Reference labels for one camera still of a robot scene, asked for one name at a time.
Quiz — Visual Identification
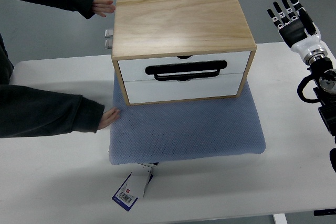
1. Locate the lower metal clamp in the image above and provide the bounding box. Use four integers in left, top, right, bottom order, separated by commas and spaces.
105, 39, 113, 49

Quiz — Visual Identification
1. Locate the metal clamp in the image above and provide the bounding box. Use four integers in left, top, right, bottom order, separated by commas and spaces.
104, 28, 114, 38
105, 39, 113, 49

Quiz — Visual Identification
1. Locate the blue white product tag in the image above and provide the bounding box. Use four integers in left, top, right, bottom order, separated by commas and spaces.
112, 163, 158, 211

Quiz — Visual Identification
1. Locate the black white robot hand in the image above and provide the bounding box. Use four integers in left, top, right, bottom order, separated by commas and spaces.
267, 0, 328, 66

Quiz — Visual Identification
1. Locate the person's hand on cabinet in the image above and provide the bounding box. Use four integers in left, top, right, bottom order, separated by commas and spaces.
91, 0, 116, 18

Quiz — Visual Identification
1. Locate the black metal drawer handle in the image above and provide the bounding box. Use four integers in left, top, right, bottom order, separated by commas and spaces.
145, 60, 228, 81

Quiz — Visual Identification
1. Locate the upper metal clamp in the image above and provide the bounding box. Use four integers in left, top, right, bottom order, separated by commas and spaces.
104, 28, 114, 38

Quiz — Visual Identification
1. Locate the wooden drawer cabinet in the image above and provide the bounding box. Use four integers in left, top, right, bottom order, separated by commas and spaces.
112, 0, 257, 105

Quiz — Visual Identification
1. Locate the dark sleeve forearm lower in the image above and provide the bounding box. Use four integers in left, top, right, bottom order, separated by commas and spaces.
1, 45, 109, 138

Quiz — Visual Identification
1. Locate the blue mesh cushion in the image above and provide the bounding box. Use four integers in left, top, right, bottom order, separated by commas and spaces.
109, 83, 266, 165

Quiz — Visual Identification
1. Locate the white table leg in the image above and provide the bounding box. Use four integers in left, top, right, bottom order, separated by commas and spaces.
272, 214, 288, 224

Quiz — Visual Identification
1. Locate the person's hand on cushion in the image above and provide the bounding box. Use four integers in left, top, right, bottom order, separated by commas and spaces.
98, 107, 120, 130

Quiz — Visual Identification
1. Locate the white drawer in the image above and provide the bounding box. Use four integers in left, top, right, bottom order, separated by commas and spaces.
124, 73, 243, 104
119, 51, 250, 82

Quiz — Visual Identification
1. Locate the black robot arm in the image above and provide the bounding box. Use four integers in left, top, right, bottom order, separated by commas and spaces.
297, 57, 335, 136

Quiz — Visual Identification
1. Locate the black table control panel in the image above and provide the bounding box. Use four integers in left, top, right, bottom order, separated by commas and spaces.
313, 208, 336, 216

